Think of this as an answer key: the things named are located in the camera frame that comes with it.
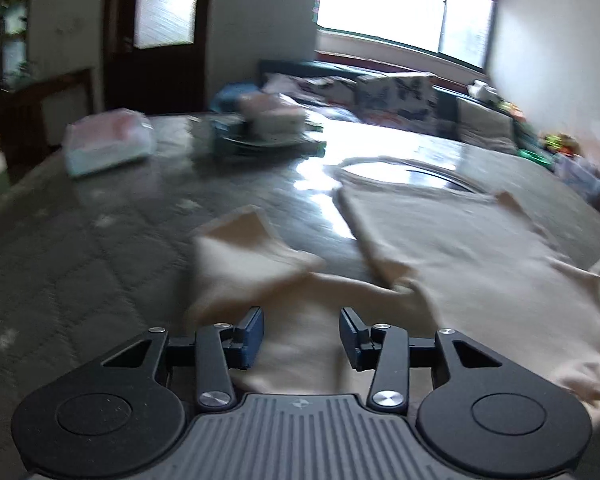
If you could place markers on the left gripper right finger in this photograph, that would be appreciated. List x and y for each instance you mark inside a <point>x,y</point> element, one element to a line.
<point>468,375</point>

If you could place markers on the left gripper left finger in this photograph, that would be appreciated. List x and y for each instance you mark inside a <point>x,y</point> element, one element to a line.
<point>211,354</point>

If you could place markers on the cream t-shirt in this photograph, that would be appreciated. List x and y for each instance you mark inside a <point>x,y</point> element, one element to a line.
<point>469,262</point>

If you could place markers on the quilted grey star tablecloth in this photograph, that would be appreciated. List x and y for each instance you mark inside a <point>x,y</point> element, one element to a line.
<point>87,264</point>

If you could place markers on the round glass induction cooker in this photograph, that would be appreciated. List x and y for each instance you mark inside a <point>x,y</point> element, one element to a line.
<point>403,172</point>

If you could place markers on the teal black wristband device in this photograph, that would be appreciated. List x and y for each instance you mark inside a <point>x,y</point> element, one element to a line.
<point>233,137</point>

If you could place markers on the flat white green box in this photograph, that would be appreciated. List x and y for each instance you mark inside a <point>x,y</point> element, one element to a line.
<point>312,141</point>

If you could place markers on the white box with pink bag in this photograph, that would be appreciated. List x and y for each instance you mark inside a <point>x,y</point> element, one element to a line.
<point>272,113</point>

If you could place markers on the plastic bag with tissues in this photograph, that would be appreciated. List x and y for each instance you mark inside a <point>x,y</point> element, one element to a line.
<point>103,141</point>

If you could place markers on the grey sofa cushion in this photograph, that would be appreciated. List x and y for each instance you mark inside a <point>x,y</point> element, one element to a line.
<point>479,126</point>

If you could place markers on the blue cushion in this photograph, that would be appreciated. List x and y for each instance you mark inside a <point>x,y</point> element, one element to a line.
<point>225,101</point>

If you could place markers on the dark teal sofa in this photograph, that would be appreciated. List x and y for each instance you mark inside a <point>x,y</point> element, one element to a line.
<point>448,91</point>

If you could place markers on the butterfly print pillow right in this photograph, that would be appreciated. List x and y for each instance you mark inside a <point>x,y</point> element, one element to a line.
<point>404,101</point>

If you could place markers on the butterfly print pillow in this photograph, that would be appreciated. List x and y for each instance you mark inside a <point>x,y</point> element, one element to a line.
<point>318,91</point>
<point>404,101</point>

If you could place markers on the colourful toys pile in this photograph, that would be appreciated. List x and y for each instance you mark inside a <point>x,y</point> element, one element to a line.
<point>556,152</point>

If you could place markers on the butterfly print pillow left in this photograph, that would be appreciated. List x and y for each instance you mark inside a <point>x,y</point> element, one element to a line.
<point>318,91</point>

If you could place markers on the dark wooden door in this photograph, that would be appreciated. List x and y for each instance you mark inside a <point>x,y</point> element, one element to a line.
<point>154,55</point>

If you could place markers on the dark wooden cabinet shelf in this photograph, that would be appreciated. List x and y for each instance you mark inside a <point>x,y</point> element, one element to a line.
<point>0,40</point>

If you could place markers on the window with frame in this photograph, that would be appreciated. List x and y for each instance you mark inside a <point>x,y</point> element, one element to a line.
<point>459,30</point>

